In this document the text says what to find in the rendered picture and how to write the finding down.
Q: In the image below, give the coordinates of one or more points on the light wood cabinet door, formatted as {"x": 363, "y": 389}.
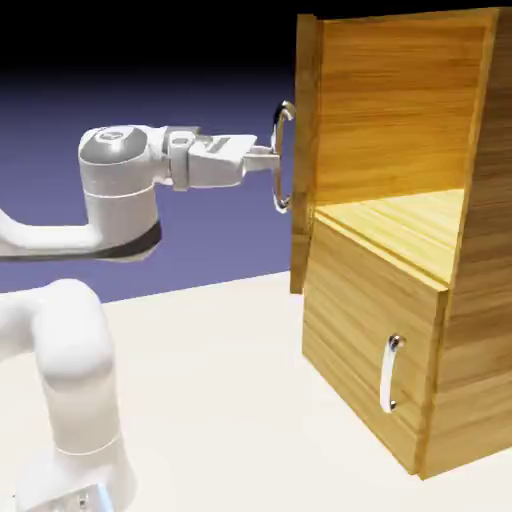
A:
{"x": 306, "y": 160}
{"x": 360, "y": 340}

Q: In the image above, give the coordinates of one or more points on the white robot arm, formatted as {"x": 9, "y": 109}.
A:
{"x": 116, "y": 188}

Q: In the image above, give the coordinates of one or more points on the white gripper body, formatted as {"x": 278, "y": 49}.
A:
{"x": 216, "y": 164}

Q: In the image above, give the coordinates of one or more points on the light wood cabinet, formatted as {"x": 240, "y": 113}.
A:
{"x": 460, "y": 280}

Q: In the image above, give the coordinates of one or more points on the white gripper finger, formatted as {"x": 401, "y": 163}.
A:
{"x": 262, "y": 162}
{"x": 262, "y": 150}

